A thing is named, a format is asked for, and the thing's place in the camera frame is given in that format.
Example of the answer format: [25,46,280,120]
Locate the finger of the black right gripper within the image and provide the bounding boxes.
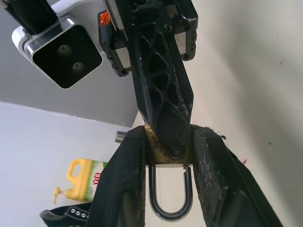
[131,22,188,159]
[174,35,195,144]

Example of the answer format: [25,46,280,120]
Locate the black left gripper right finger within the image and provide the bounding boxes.
[188,124,284,227]

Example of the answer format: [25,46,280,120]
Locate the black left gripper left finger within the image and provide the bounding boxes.
[85,126,148,227]

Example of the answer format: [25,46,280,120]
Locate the brass padlock with steel shackle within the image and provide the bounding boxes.
[143,124,194,220]

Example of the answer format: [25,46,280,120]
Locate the yellow detergent pump bottle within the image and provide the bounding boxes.
[53,158,108,205]

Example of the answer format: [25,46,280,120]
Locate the black shoe with metal eyelets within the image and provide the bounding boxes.
[39,204,92,227]

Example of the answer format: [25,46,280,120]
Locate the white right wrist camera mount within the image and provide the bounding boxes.
[11,0,107,90]

